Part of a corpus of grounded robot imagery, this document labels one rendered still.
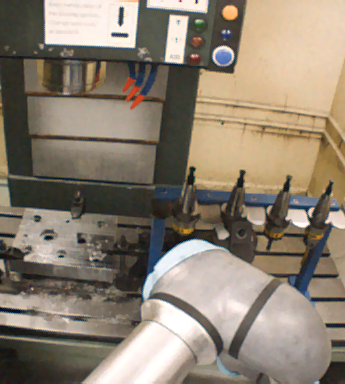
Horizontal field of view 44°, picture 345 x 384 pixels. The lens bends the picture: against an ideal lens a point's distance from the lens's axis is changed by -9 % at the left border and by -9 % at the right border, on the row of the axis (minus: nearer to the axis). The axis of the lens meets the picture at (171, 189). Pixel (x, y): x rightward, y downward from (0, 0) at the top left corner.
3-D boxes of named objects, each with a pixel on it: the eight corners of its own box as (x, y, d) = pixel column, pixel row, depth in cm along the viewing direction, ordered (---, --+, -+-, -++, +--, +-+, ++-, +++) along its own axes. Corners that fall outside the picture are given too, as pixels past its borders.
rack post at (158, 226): (161, 299, 122) (172, 214, 105) (141, 298, 121) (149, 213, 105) (161, 274, 130) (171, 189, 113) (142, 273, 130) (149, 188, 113)
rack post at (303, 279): (310, 301, 125) (344, 224, 108) (294, 302, 125) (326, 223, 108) (303, 278, 133) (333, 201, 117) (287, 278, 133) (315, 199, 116)
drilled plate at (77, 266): (112, 282, 120) (112, 269, 117) (10, 271, 118) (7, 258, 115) (117, 228, 139) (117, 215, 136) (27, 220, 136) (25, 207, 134)
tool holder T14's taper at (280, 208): (283, 206, 107) (290, 183, 103) (290, 218, 104) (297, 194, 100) (267, 207, 106) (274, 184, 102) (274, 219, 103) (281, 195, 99)
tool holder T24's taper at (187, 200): (197, 202, 105) (201, 177, 101) (196, 214, 101) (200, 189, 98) (177, 200, 105) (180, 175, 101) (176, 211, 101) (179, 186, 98)
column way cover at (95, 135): (155, 186, 166) (170, 51, 137) (29, 177, 162) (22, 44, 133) (155, 179, 170) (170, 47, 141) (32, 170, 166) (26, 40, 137)
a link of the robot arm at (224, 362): (250, 393, 88) (261, 368, 81) (207, 366, 93) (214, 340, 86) (268, 368, 93) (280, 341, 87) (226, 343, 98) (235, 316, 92)
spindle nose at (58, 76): (101, 68, 107) (104, 22, 100) (111, 93, 94) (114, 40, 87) (37, 71, 102) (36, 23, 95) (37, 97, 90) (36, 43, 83)
